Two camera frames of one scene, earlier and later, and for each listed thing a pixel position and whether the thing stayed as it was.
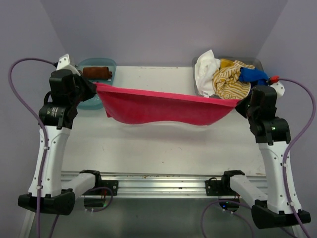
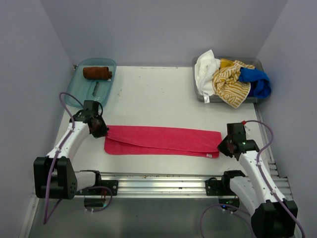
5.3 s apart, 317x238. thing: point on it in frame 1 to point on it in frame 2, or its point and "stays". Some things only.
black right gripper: x=240 y=106 to x=221 y=147
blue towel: x=249 y=75 stays
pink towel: x=125 y=105 to x=142 y=141
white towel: x=205 y=66 stays
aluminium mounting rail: x=166 y=183 stays
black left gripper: x=90 y=87 to x=103 y=132
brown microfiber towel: x=97 y=73 stays
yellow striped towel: x=226 y=83 stays
